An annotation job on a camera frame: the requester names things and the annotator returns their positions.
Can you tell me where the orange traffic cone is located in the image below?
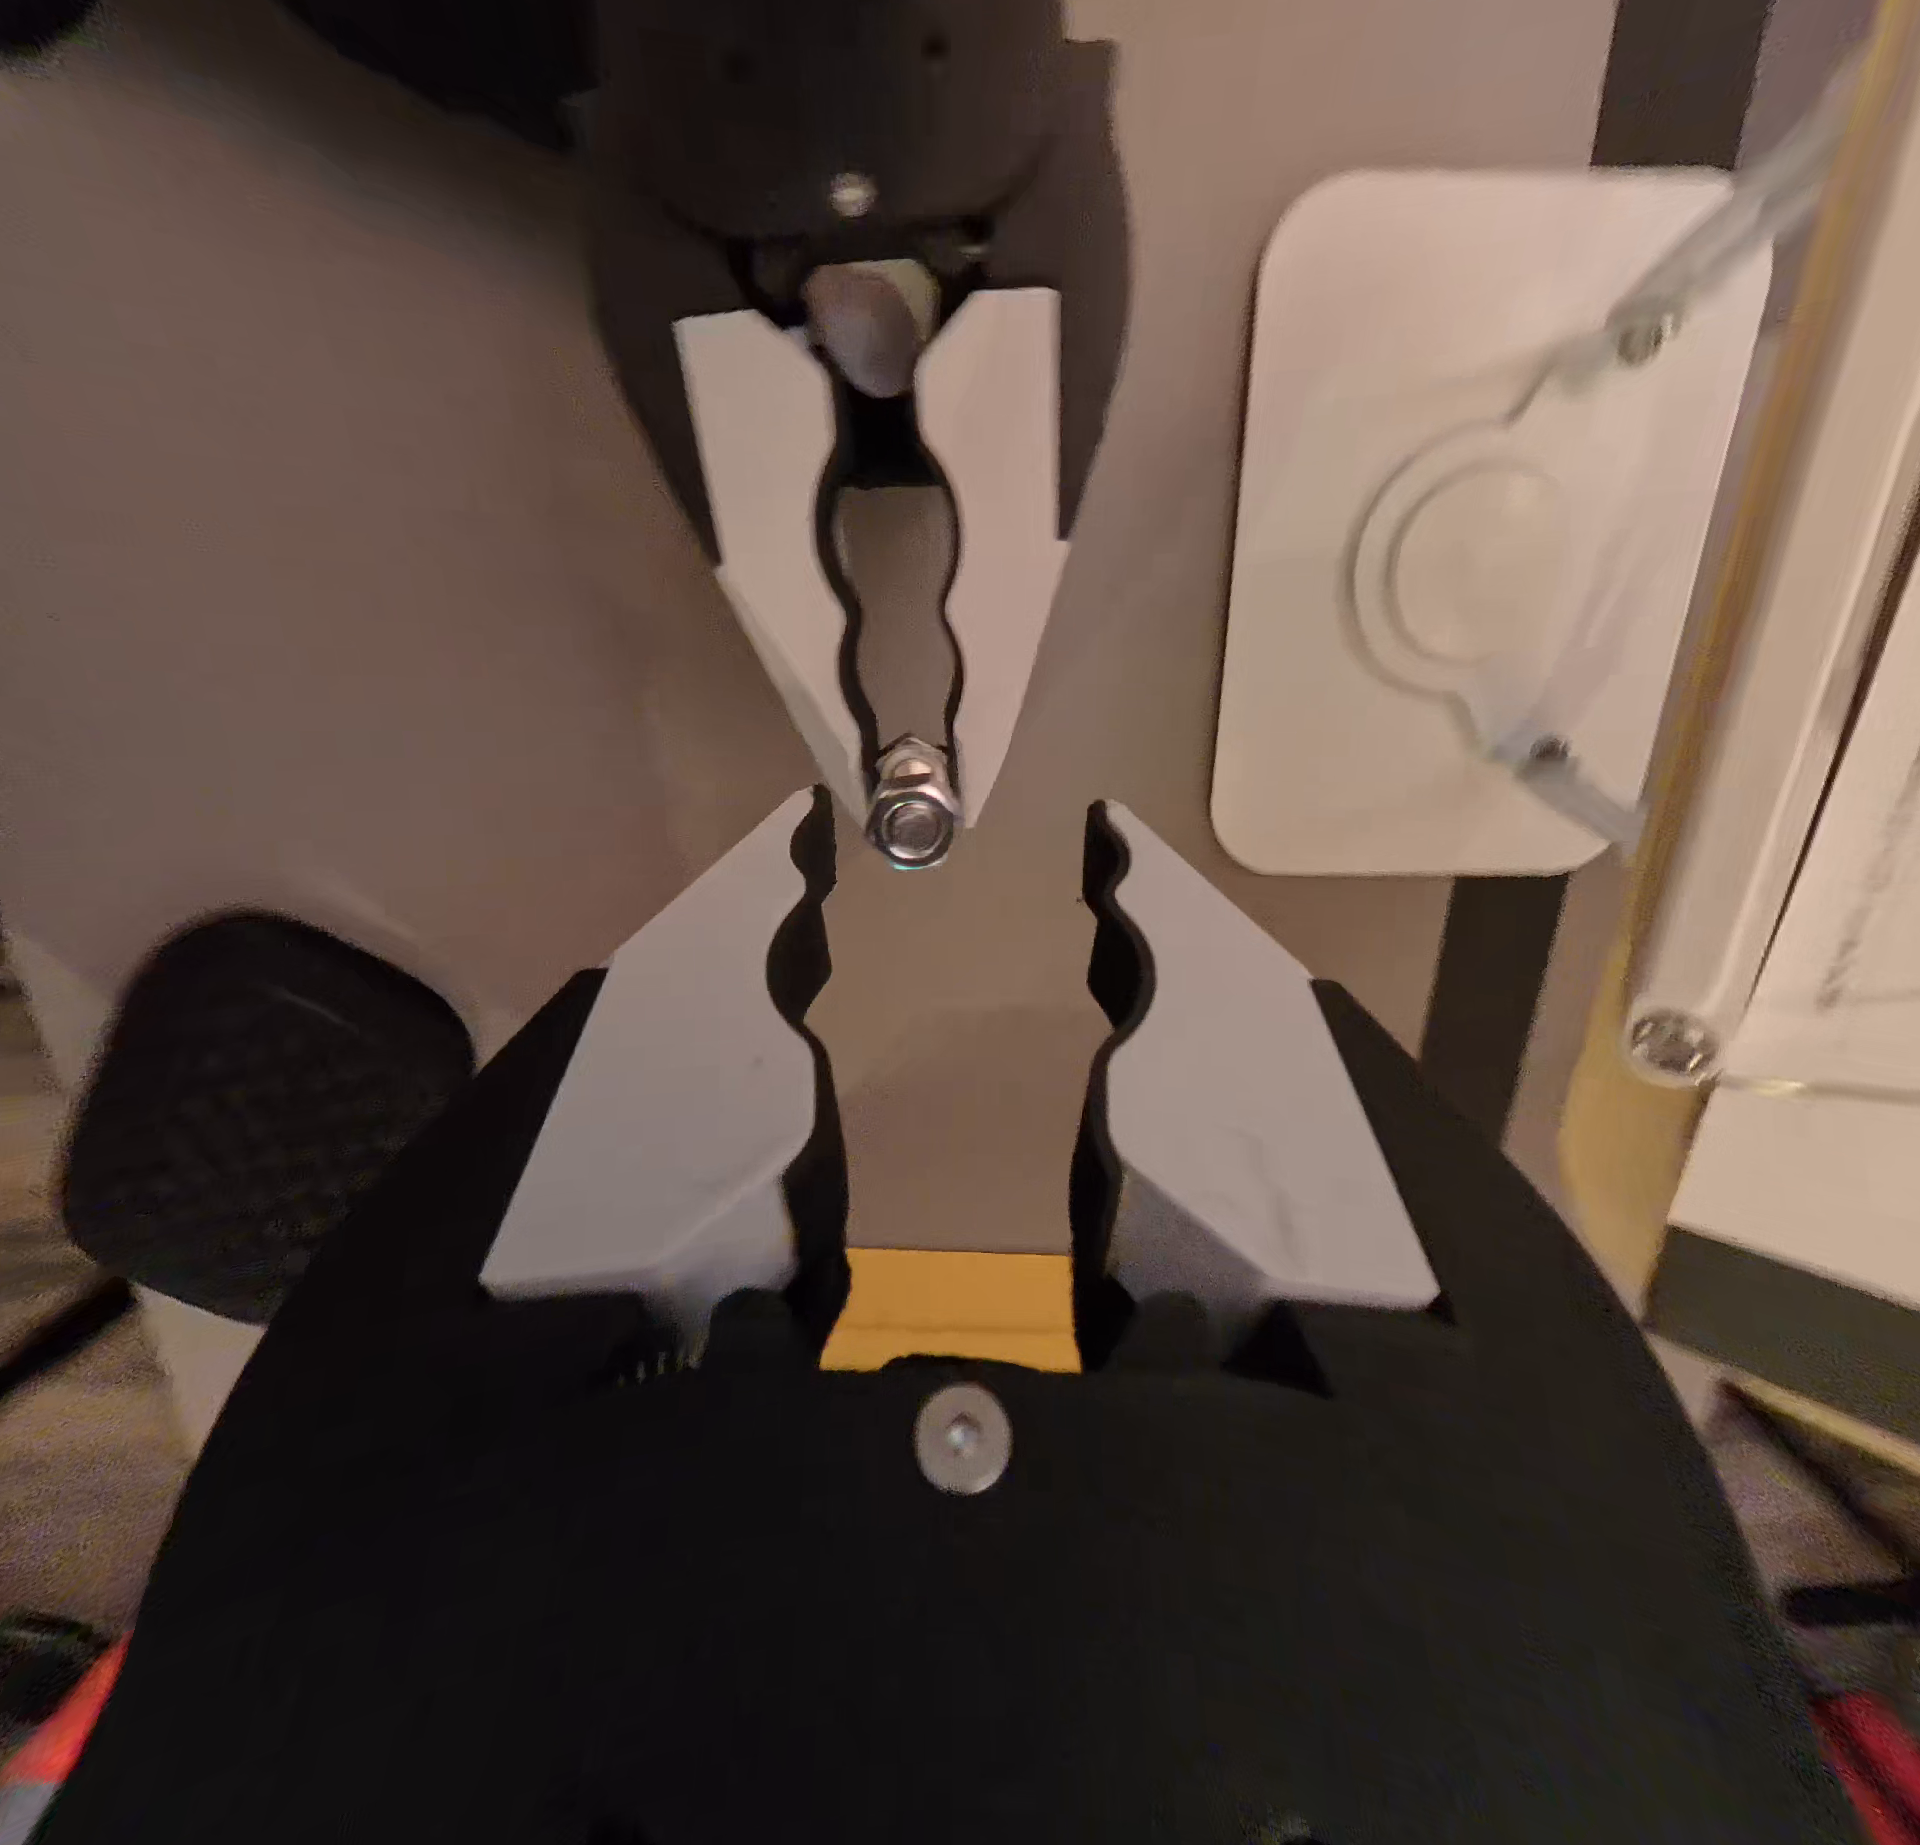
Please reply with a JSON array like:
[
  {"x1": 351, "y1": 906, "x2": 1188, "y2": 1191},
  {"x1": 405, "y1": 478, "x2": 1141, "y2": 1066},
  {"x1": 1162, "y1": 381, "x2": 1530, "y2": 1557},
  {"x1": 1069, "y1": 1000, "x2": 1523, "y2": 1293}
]
[{"x1": 0, "y1": 1637, "x2": 129, "y2": 1845}]

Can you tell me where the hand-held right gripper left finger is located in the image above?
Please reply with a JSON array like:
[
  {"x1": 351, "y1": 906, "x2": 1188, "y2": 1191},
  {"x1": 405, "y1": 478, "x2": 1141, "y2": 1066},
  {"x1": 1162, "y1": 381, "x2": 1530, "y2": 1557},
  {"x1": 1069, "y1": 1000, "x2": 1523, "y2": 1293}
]
[{"x1": 478, "y1": 784, "x2": 847, "y2": 1327}]

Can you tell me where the red fabric box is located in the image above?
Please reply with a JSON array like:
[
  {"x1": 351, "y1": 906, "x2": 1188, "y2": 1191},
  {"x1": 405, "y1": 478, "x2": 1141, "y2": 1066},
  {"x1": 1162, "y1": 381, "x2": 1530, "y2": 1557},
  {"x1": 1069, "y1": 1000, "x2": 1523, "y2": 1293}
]
[{"x1": 1809, "y1": 1677, "x2": 1920, "y2": 1845}]

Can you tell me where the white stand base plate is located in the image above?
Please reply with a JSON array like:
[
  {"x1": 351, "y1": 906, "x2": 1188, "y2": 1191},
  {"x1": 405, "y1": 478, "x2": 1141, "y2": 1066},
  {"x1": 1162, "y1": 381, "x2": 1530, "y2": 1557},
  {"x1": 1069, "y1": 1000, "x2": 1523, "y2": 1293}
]
[{"x1": 1205, "y1": 167, "x2": 1776, "y2": 878}]

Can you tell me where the wooden stand board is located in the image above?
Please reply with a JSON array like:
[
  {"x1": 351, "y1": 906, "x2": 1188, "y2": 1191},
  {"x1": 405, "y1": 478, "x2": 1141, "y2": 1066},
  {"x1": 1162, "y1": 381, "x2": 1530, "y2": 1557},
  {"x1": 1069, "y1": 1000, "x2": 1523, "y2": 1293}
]
[{"x1": 1563, "y1": 0, "x2": 1920, "y2": 1274}]

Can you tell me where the steel hex bolt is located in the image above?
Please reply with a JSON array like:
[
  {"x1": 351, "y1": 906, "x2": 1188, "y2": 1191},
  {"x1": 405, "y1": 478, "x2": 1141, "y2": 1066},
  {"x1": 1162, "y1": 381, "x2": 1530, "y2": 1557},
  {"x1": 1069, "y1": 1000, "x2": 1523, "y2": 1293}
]
[{"x1": 869, "y1": 772, "x2": 963, "y2": 876}]

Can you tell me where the yellow plastic bin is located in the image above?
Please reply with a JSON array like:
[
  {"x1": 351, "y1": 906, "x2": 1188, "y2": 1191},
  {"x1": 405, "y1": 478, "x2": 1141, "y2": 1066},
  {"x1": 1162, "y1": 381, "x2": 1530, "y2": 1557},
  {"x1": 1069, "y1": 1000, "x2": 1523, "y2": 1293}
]
[{"x1": 818, "y1": 1250, "x2": 1082, "y2": 1379}]

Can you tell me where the person's left hand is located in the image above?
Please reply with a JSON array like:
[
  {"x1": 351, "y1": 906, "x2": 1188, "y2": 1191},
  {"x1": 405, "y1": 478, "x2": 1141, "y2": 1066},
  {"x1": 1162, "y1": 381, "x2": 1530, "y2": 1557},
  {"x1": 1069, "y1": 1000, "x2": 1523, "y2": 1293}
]
[{"x1": 196, "y1": 0, "x2": 596, "y2": 149}]

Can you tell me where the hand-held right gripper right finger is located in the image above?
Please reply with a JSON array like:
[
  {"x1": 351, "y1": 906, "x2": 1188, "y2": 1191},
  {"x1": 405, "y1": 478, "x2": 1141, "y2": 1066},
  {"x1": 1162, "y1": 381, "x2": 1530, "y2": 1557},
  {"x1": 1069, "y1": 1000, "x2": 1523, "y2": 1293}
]
[{"x1": 1074, "y1": 800, "x2": 1445, "y2": 1351}]

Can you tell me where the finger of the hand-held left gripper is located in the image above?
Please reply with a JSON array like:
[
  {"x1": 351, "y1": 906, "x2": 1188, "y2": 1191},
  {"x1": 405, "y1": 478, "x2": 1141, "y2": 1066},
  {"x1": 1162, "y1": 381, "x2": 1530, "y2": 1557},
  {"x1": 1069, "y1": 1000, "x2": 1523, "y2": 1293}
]
[
  {"x1": 920, "y1": 282, "x2": 1074, "y2": 833},
  {"x1": 671, "y1": 313, "x2": 890, "y2": 833}
]

